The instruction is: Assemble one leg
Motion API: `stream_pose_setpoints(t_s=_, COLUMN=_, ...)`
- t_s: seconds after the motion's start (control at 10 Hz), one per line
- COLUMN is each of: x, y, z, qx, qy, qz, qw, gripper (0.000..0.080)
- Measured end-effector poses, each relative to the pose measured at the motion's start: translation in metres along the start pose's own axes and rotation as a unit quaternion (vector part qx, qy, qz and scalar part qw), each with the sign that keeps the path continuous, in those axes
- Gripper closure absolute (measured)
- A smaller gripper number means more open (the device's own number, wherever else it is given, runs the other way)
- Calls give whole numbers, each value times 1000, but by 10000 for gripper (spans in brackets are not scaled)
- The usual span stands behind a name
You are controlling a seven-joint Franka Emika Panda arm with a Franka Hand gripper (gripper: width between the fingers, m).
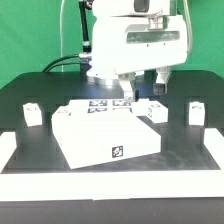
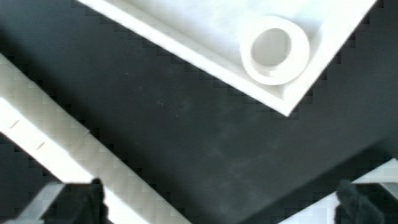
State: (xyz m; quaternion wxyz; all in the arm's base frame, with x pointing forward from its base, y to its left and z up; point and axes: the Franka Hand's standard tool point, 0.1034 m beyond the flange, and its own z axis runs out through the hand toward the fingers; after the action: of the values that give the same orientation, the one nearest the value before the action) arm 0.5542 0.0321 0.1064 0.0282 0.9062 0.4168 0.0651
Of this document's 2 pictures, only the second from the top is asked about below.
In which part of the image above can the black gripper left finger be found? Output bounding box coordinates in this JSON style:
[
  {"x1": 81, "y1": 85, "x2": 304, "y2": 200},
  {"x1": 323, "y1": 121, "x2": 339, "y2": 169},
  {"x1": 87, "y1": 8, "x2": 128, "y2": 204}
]
[{"x1": 10, "y1": 178, "x2": 112, "y2": 224}]

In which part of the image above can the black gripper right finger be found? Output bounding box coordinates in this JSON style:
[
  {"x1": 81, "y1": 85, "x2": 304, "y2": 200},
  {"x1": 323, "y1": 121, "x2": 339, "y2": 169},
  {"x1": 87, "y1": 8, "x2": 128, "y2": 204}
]
[{"x1": 334, "y1": 180, "x2": 398, "y2": 224}]

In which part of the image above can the white square tabletop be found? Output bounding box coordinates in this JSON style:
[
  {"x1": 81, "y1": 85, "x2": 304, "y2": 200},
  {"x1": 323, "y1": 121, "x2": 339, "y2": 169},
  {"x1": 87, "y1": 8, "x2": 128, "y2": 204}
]
[{"x1": 78, "y1": 0, "x2": 376, "y2": 115}]

